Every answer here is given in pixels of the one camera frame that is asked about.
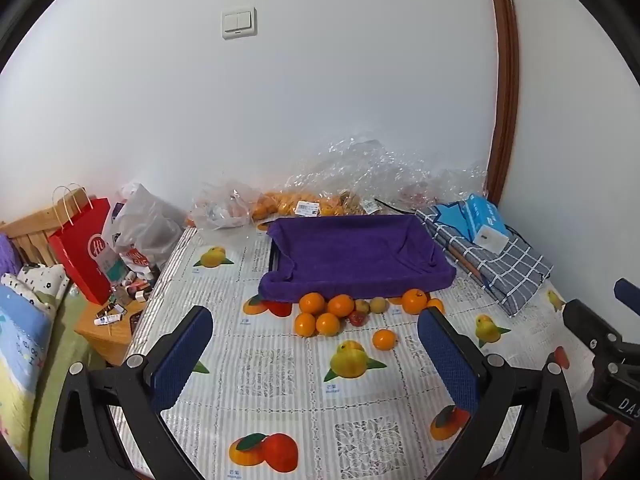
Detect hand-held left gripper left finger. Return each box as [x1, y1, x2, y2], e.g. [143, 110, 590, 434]
[49, 305, 215, 480]

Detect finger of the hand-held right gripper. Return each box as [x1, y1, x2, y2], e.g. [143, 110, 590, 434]
[562, 298, 624, 357]
[614, 277, 640, 313]

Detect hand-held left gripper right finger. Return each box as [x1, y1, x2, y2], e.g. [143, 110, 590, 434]
[417, 306, 583, 480]

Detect purple towel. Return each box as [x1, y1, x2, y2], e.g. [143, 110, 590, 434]
[258, 215, 457, 306]

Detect clear bag of brown fruits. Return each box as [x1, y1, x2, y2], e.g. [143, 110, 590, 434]
[339, 190, 382, 217]

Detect wooden nightstand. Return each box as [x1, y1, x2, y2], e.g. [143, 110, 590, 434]
[75, 280, 151, 367]

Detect pile of small cosmetics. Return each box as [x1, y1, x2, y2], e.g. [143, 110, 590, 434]
[94, 265, 162, 328]

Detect grey checked cloth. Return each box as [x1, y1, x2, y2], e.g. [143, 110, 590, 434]
[415, 207, 555, 317]

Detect wooden stick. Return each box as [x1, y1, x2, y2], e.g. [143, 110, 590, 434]
[447, 245, 488, 282]

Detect fruit print tablecloth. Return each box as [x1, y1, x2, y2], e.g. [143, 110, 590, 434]
[107, 220, 616, 480]

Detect green bedsheet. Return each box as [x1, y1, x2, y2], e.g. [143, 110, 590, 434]
[30, 285, 103, 476]

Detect small white box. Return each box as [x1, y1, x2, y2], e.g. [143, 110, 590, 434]
[474, 225, 507, 254]

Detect blue paper sheet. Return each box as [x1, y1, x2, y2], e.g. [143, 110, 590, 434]
[434, 202, 472, 237]

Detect grey plastic bag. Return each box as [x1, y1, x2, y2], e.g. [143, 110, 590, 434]
[102, 182, 183, 281]

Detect red paper bag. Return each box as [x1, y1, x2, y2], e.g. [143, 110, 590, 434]
[48, 184, 113, 306]

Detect blue box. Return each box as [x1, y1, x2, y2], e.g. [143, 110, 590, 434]
[460, 195, 508, 241]

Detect blue printed blanket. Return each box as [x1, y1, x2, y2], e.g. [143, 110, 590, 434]
[0, 285, 56, 466]

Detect white patterned pillow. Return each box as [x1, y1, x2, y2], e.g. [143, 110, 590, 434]
[0, 262, 71, 316]

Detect wooden headboard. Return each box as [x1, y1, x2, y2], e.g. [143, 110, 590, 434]
[0, 205, 68, 266]

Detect clear plastic bag of oranges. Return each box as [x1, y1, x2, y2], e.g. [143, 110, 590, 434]
[285, 132, 488, 211]

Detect purple cushion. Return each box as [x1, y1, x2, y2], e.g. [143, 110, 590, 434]
[0, 234, 21, 276]

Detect brown wooden door frame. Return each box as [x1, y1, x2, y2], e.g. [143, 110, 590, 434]
[483, 0, 521, 208]

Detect white light switch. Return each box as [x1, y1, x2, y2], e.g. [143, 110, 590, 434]
[221, 6, 258, 40]

